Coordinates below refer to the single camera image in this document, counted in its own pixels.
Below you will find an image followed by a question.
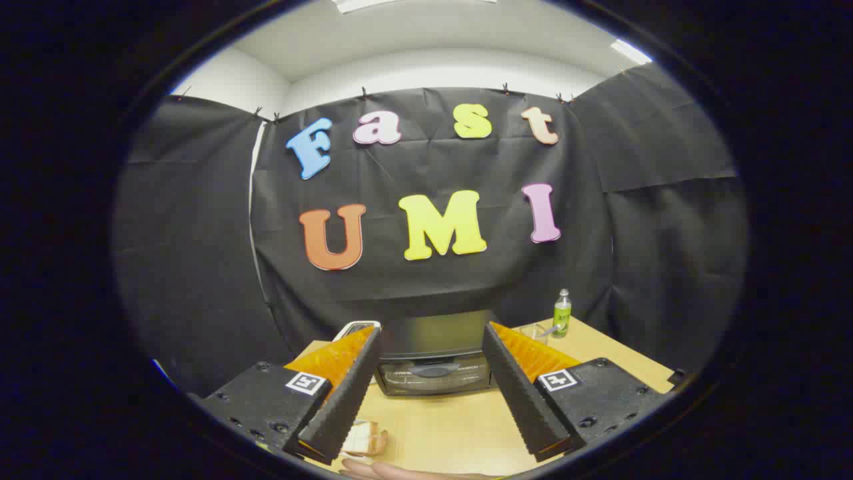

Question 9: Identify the clear glass cup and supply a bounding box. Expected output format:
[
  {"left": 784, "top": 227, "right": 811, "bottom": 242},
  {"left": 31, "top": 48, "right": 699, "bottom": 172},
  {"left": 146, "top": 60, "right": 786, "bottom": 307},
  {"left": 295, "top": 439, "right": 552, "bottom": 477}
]
[{"left": 520, "top": 323, "right": 557, "bottom": 346}]

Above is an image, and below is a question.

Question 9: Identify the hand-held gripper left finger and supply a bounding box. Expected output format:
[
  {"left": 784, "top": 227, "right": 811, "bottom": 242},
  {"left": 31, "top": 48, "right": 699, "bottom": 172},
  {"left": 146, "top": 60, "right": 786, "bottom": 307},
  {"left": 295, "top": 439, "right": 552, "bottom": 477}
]
[{"left": 200, "top": 325, "right": 383, "bottom": 466}]

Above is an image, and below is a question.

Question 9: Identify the white pop-up toaster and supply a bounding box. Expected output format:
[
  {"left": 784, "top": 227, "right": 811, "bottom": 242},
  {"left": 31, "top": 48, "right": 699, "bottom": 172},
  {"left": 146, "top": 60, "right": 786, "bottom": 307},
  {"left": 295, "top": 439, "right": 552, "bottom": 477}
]
[{"left": 332, "top": 321, "right": 382, "bottom": 342}]

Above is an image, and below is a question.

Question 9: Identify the ceiling light panel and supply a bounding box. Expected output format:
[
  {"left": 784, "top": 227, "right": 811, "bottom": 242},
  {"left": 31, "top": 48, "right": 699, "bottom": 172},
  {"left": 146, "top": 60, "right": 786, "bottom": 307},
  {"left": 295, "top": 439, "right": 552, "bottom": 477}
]
[
  {"left": 610, "top": 39, "right": 654, "bottom": 66},
  {"left": 333, "top": 0, "right": 497, "bottom": 14}
]

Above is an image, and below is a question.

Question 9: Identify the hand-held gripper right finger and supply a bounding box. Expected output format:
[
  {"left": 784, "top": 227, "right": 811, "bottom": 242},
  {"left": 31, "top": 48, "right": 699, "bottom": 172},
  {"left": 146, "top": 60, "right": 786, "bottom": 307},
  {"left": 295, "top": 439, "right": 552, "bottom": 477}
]
[{"left": 481, "top": 321, "right": 674, "bottom": 462}]

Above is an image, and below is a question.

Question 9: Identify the toasted bread sandwich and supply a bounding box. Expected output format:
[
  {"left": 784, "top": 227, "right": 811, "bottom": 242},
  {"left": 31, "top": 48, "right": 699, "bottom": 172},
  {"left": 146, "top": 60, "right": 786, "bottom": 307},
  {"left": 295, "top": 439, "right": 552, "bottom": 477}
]
[{"left": 343, "top": 419, "right": 389, "bottom": 461}]

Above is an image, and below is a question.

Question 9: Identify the green label plastic bottle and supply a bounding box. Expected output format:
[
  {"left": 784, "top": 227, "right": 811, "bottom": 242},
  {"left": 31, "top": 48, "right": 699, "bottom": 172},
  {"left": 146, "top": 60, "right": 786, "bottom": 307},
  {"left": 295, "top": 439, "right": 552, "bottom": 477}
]
[{"left": 553, "top": 289, "right": 572, "bottom": 338}]

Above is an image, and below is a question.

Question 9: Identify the black toaster oven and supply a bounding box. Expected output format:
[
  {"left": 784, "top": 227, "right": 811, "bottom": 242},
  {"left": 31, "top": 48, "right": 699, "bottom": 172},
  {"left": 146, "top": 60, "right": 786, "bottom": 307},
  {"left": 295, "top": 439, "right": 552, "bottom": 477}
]
[{"left": 373, "top": 310, "right": 497, "bottom": 397}]

